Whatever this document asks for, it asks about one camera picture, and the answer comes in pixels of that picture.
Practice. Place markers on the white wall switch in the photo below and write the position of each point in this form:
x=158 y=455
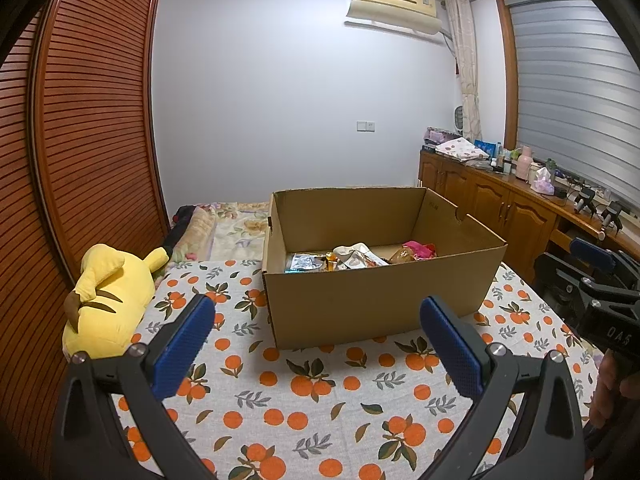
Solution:
x=366 y=126

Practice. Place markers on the pink bottle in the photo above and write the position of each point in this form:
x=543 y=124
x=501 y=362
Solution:
x=523 y=164

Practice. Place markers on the purple pack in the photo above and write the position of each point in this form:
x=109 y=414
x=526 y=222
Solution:
x=439 y=136

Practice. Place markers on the black device on stand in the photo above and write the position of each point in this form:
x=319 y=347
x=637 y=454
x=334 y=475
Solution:
x=611 y=214
x=584 y=200

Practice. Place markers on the beige air conditioner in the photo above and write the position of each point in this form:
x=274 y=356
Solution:
x=392 y=7

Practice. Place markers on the small silver snack packet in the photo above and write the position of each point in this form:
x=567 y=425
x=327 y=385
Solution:
x=309 y=261

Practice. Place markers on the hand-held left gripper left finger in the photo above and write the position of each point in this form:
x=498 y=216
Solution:
x=185 y=345

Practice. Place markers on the red and white snack pouch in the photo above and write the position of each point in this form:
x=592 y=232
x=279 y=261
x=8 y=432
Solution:
x=421 y=249

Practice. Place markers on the small white fan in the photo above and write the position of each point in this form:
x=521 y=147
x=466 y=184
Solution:
x=458 y=121

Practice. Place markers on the wooden louvered wardrobe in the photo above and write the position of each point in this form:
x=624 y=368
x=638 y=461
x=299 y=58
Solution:
x=85 y=135

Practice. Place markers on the brown cardboard box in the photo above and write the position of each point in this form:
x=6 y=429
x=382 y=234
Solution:
x=360 y=305

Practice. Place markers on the person's right hand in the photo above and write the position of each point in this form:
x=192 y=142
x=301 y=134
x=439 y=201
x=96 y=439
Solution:
x=605 y=385

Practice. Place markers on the yellow plush toy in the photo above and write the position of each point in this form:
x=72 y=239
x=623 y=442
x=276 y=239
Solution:
x=110 y=320

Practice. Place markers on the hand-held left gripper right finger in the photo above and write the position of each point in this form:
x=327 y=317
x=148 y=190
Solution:
x=450 y=347

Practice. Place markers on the folded floral cloth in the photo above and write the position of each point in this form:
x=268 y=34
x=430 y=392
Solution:
x=460 y=150

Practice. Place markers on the pink tissue pack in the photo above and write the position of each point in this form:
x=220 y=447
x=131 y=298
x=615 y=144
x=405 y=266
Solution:
x=542 y=181

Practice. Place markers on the blue box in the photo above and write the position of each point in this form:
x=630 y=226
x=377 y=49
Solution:
x=486 y=148

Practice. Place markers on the floral blanket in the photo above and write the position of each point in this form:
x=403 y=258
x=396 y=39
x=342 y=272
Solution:
x=235 y=227

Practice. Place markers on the cream patterned curtain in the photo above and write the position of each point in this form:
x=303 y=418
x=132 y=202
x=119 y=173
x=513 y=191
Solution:
x=465 y=65

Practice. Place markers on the dark cloth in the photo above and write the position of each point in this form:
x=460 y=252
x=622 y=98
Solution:
x=179 y=230

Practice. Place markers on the wooden cabinet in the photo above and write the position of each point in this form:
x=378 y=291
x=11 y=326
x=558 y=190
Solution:
x=500 y=215

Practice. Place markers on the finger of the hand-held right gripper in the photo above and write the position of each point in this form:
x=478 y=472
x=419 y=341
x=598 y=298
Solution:
x=592 y=252
x=562 y=280

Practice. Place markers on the grey window blind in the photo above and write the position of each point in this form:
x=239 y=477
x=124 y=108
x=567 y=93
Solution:
x=575 y=95

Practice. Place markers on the orange fruit print cloth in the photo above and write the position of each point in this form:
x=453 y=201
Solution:
x=300 y=422

